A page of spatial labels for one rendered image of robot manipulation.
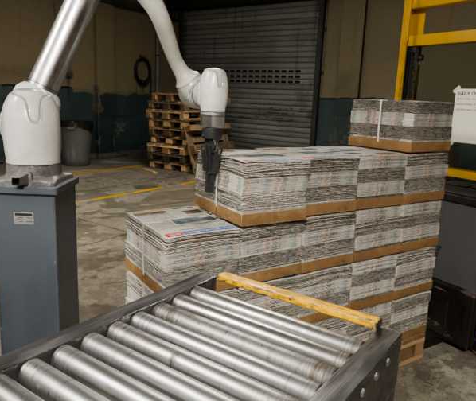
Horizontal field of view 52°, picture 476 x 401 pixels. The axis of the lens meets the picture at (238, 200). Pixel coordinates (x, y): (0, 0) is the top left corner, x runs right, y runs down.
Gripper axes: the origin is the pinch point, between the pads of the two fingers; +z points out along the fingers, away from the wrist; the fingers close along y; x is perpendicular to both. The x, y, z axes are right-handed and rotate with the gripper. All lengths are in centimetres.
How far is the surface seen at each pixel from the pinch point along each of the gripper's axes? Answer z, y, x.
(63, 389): 18, -81, 72
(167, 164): 80, 598, -261
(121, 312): 17, -58, 55
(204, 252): 20.2, -18.7, 11.6
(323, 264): 32, -18, -44
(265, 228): 14.3, -18.5, -13.6
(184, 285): 16, -51, 35
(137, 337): 17, -70, 56
